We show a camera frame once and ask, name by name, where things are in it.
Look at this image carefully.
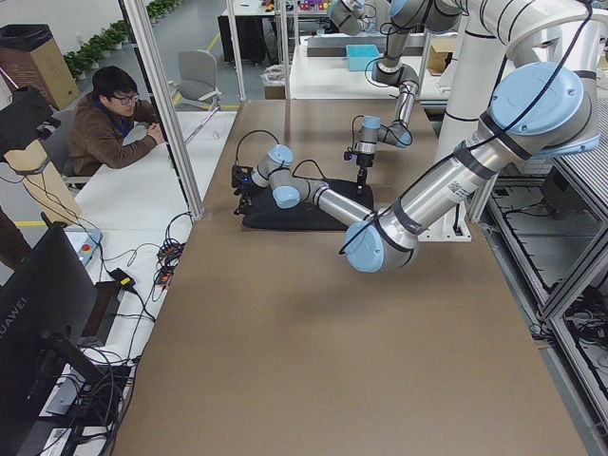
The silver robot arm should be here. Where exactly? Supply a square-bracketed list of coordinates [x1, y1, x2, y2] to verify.
[352, 1, 462, 191]
[232, 1, 607, 273]

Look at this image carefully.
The cardboard camera stand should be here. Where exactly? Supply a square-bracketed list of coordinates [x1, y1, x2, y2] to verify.
[0, 85, 82, 224]

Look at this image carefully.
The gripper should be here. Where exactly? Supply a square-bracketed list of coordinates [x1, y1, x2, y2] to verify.
[231, 164, 255, 216]
[356, 152, 374, 188]

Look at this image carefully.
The blue plastic bin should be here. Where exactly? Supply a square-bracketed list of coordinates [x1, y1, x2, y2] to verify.
[346, 44, 380, 72]

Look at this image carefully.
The aluminium cage frame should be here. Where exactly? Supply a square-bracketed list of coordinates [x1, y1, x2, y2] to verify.
[118, 0, 204, 220]

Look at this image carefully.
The grey orange usb hub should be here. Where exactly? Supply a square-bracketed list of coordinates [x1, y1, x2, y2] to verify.
[154, 238, 185, 290]

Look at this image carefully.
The seated man brown jacket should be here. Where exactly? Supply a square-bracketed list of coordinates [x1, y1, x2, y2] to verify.
[68, 66, 164, 177]

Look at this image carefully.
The grey office chair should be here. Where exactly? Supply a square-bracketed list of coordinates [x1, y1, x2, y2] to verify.
[178, 49, 221, 110]

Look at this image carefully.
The teach pendant with red button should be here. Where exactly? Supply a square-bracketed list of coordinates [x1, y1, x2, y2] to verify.
[64, 227, 103, 266]

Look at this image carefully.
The black huawei monitor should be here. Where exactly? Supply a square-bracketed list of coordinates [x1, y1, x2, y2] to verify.
[1, 223, 105, 455]

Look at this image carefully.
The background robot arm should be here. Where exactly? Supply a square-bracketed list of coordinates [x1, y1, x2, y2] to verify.
[327, 0, 377, 36]

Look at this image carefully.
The black graphic t-shirt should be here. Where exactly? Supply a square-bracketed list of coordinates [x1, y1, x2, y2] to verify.
[242, 179, 374, 232]

